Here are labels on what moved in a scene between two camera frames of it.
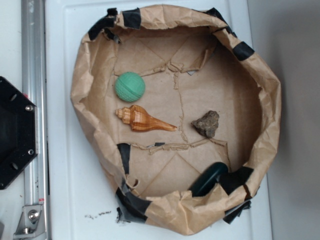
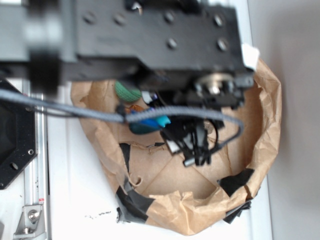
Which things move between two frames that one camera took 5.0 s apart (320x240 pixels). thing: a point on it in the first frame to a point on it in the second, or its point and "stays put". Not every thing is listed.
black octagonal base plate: [19, 131] stays put
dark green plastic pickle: [205, 181] to [140, 128]
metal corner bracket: [31, 224] stays put
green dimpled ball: [129, 87] stays put
